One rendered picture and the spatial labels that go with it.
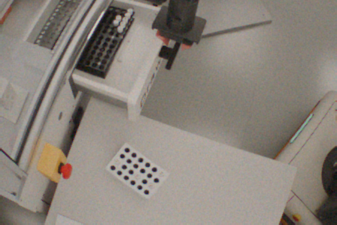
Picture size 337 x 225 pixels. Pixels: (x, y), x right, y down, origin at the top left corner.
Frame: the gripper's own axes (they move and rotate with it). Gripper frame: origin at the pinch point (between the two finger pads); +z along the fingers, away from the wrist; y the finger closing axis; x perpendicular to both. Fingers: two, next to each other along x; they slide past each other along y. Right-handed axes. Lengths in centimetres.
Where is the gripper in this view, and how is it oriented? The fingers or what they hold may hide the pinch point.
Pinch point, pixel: (175, 44)
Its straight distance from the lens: 92.1
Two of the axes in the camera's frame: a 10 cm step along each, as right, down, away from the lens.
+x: -3.4, 8.5, -4.0
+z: -0.8, 4.0, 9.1
